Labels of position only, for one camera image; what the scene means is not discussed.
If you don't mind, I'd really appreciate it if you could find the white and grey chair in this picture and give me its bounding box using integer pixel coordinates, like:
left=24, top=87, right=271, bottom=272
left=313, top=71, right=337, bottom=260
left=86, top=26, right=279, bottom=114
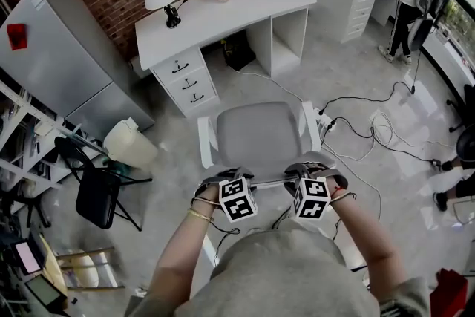
left=196, top=99, right=337, bottom=190

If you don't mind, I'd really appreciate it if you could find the person's right forearm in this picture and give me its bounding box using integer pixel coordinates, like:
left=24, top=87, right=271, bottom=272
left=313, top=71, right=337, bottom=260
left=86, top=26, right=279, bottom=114
left=328, top=191, right=400, bottom=304

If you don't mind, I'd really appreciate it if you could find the gold bracelet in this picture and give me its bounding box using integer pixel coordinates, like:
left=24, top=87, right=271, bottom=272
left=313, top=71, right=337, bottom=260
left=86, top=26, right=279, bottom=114
left=187, top=207, right=215, bottom=223

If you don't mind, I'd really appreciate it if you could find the black folding chair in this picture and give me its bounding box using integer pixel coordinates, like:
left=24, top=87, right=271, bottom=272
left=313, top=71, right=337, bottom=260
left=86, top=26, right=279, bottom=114
left=54, top=136, right=154, bottom=232

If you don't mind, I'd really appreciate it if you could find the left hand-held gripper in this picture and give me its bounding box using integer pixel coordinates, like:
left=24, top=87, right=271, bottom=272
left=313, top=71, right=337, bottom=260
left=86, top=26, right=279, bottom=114
left=217, top=176, right=259, bottom=224

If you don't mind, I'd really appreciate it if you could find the person's left hand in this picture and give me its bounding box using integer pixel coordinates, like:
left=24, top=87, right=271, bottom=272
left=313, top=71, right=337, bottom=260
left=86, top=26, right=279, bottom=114
left=195, top=166, right=257, bottom=200

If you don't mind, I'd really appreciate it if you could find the person's right hand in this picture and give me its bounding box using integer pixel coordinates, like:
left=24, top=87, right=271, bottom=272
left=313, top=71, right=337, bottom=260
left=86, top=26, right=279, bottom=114
left=284, top=161, right=350, bottom=197

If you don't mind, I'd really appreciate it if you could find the pink screen laptop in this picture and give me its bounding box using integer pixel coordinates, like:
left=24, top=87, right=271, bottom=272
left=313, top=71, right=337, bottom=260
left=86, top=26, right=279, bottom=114
left=9, top=233, right=48, bottom=275

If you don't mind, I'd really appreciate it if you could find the red cabinet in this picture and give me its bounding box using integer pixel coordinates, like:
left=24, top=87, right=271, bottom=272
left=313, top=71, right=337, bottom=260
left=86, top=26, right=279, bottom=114
left=430, top=268, right=469, bottom=317

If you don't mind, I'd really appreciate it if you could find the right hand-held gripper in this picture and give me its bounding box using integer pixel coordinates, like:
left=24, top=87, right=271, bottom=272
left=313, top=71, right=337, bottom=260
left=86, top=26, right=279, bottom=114
left=292, top=177, right=333, bottom=222

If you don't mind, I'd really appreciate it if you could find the black bag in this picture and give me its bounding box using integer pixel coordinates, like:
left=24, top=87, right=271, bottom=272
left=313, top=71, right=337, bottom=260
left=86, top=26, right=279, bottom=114
left=221, top=33, right=257, bottom=72

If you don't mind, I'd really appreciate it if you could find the round wooden table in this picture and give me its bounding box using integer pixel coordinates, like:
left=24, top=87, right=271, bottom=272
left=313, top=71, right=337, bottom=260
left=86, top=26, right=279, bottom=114
left=35, top=233, right=70, bottom=309

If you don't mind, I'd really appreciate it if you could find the person's left forearm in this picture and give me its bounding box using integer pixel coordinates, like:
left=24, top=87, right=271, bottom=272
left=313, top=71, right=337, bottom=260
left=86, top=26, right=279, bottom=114
left=144, top=192, right=223, bottom=309

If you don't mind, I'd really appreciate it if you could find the light wooden stool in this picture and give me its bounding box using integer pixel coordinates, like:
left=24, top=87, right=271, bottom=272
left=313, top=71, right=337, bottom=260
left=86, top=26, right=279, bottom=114
left=55, top=246, right=125, bottom=290

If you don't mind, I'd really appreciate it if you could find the thin silver bangle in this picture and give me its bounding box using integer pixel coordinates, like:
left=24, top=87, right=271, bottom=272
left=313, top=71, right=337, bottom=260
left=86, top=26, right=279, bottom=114
left=191, top=195, right=223, bottom=207

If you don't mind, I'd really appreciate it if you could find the white power strip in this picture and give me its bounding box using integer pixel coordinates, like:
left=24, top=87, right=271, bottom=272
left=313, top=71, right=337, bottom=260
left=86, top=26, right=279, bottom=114
left=314, top=107, right=338, bottom=132

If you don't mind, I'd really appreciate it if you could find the cream plastic trash bin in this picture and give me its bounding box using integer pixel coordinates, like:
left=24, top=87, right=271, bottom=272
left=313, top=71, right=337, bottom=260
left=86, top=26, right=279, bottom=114
left=102, top=117, right=159, bottom=171

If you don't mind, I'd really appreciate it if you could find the dark screen tablet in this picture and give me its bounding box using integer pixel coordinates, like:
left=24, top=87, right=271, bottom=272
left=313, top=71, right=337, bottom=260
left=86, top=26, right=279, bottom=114
left=24, top=274, right=68, bottom=309

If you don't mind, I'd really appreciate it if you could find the silver refrigerator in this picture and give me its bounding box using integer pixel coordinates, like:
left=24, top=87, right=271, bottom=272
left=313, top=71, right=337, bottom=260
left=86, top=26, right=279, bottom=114
left=0, top=0, right=156, bottom=133

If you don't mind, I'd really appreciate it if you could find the person's grey shirt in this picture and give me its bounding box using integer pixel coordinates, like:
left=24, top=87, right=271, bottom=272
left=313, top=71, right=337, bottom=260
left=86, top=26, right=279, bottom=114
left=125, top=228, right=433, bottom=317

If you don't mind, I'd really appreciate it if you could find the black cable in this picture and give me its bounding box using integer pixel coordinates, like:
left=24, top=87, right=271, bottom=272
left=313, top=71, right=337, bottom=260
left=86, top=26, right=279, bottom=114
left=318, top=48, right=424, bottom=116
left=211, top=206, right=298, bottom=274
left=319, top=117, right=445, bottom=166

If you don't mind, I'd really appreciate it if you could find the white metal shelf rack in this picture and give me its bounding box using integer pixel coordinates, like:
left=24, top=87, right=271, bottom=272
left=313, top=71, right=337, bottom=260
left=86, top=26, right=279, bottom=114
left=0, top=81, right=108, bottom=197

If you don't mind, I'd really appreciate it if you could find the red paper decoration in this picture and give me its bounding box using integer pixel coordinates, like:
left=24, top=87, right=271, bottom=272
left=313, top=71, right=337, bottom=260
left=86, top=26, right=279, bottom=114
left=6, top=23, right=29, bottom=51

